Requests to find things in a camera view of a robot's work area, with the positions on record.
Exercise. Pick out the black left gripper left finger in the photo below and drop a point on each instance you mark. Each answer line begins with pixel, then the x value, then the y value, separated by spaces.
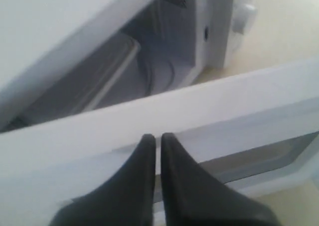
pixel 126 199

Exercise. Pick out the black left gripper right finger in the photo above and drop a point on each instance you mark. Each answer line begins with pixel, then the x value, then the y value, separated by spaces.
pixel 192 197

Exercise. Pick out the white microwave door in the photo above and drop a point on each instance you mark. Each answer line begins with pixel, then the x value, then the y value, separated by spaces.
pixel 44 166

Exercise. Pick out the white Midea microwave oven body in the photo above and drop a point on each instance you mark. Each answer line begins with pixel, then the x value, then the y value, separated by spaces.
pixel 97 66

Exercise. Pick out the glass turntable plate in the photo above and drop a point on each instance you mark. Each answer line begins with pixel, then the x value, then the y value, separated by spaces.
pixel 164 72

